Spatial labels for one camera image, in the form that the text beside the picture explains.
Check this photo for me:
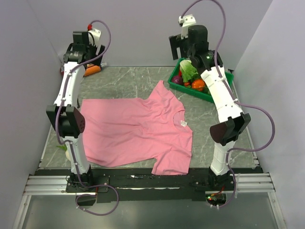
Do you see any pink t-shirt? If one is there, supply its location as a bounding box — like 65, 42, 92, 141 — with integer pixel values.
81, 81, 193, 175

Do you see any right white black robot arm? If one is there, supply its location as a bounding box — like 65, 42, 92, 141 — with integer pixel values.
169, 24, 251, 190

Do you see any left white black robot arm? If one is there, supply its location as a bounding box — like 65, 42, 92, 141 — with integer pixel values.
46, 29, 105, 192

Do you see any white garment care label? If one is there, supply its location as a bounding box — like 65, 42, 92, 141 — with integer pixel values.
180, 120, 187, 127

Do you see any orange cylindrical bottle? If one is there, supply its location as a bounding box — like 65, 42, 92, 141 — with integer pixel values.
84, 62, 107, 77

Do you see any green lettuce toy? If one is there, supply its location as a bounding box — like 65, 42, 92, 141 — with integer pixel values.
179, 59, 200, 83

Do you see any purple onion toy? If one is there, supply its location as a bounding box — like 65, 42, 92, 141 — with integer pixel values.
171, 75, 183, 85

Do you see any green plastic bin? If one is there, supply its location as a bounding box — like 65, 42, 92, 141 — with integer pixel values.
168, 56, 236, 107

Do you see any white daikon radish toy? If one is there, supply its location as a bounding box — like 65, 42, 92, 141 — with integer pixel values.
57, 145, 71, 161

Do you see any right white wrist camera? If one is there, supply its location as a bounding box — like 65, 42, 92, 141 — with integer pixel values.
178, 14, 196, 40

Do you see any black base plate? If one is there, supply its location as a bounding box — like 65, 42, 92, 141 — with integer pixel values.
29, 167, 264, 203

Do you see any aluminium rail frame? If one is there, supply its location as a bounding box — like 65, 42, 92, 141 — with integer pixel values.
13, 167, 287, 229

